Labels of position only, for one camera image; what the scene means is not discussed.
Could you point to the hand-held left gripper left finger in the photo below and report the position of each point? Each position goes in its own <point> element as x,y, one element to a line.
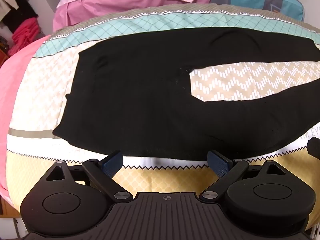
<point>111,166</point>

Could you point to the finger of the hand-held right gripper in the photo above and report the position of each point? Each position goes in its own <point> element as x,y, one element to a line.
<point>314,148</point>

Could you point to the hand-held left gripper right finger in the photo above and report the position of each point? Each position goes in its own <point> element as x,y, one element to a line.
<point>219,166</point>

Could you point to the black pants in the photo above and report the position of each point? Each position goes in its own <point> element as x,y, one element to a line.
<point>155,100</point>

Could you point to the patterned beige teal bedsheet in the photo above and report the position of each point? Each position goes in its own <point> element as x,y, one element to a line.
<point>50,85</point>

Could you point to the pink blanket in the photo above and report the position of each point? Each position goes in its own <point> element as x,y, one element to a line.
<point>12,92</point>

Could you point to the wooden furniture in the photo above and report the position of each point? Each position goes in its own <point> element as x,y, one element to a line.
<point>3,55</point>

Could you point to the stack of red folded clothes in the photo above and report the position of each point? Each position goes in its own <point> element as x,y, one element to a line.
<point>25,33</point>

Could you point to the pink floral pillow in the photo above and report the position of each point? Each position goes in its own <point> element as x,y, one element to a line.
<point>120,2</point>

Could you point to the dark hanging clothes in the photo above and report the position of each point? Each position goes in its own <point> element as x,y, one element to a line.
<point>17,5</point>

